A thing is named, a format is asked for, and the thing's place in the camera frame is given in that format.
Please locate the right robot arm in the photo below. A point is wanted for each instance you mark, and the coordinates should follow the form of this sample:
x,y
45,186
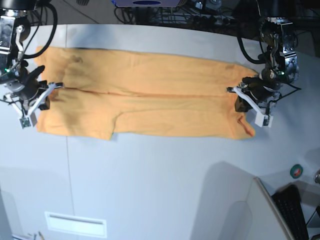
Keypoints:
x,y
15,27

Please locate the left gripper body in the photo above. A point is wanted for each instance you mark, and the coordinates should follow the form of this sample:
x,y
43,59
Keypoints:
x,y
259,90

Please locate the pencil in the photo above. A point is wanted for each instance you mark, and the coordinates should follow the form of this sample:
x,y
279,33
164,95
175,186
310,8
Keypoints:
x,y
41,236

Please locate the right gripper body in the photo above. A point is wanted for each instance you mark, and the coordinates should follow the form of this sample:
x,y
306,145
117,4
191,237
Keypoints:
x,y
23,85

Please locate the black power strip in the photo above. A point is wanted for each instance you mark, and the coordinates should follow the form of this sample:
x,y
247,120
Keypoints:
x,y
212,21

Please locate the green tape roll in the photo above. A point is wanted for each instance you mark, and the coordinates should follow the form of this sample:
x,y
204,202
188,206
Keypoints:
x,y
296,171

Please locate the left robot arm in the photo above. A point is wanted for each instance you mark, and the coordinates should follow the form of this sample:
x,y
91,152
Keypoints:
x,y
276,22

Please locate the black keyboard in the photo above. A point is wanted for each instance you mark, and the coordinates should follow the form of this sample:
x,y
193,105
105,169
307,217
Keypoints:
x,y
288,202

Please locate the orange t-shirt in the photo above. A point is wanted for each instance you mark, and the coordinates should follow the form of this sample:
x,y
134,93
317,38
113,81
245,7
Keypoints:
x,y
113,91

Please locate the white rectangular tray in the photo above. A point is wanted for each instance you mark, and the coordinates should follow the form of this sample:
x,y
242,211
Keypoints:
x,y
76,225

